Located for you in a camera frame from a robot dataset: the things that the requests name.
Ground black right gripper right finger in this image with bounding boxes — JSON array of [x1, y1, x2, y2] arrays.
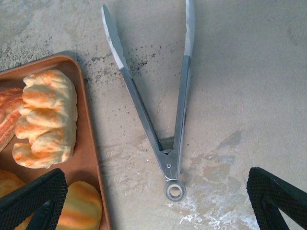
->
[[247, 166, 307, 230]]

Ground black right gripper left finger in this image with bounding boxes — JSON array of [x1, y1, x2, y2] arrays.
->
[[0, 168, 69, 230]]

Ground large oval fake loaf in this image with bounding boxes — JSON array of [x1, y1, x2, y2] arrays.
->
[[0, 169, 26, 199]]

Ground small striped fake roll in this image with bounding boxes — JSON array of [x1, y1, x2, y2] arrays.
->
[[56, 181, 104, 230]]

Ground pale ridged pull-apart bread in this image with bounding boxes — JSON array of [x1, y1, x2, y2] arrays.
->
[[12, 69, 79, 169]]

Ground reddish striped fake bread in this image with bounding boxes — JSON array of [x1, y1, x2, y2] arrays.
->
[[0, 86, 24, 153]]

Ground metal kitchen tongs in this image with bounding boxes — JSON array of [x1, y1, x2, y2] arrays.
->
[[102, 0, 195, 204]]

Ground brown rectangular tray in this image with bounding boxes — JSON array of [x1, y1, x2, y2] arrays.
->
[[0, 54, 112, 230]]

